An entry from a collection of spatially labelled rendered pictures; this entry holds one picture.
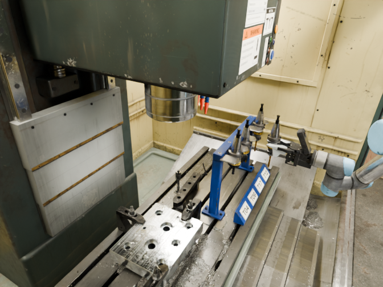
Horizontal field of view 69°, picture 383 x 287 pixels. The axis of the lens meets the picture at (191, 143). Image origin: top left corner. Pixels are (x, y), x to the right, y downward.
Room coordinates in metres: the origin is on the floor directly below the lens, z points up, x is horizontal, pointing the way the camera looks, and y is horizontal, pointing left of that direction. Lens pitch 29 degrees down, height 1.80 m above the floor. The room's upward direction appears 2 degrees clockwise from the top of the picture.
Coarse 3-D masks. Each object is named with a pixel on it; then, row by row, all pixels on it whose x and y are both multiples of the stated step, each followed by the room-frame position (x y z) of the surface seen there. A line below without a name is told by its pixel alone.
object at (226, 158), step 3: (225, 156) 0.97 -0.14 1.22; (228, 156) 0.97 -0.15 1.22; (231, 156) 0.97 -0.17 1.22; (222, 159) 0.94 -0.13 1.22; (225, 159) 0.94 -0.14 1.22; (228, 159) 0.94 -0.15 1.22; (231, 159) 0.94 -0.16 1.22; (234, 159) 0.94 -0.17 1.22; (237, 159) 0.94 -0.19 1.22; (228, 162) 0.93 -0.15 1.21; (231, 162) 0.92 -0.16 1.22; (234, 162) 0.92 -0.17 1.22; (237, 162) 0.92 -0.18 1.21
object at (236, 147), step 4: (236, 140) 0.98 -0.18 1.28; (240, 140) 0.98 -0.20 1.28; (236, 144) 0.98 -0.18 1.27; (240, 144) 0.98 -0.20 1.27; (232, 148) 0.99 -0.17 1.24; (236, 148) 0.98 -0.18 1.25; (240, 148) 0.98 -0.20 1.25; (232, 152) 0.98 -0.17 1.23; (236, 152) 0.97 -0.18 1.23; (240, 152) 0.98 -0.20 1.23
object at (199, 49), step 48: (48, 0) 0.83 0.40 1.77; (96, 0) 0.75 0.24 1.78; (144, 0) 0.68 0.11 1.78; (192, 0) 0.63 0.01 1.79; (240, 0) 0.65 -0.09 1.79; (48, 48) 0.85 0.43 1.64; (96, 48) 0.76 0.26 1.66; (144, 48) 0.68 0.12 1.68; (192, 48) 0.62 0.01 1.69; (240, 48) 0.68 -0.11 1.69
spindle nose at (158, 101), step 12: (144, 84) 0.77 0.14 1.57; (156, 96) 0.73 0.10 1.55; (168, 96) 0.72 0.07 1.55; (180, 96) 0.72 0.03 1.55; (192, 96) 0.75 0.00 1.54; (156, 108) 0.73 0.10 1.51; (168, 108) 0.72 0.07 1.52; (180, 108) 0.72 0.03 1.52; (192, 108) 0.75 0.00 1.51; (156, 120) 0.73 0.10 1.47; (168, 120) 0.72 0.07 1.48; (180, 120) 0.72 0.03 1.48
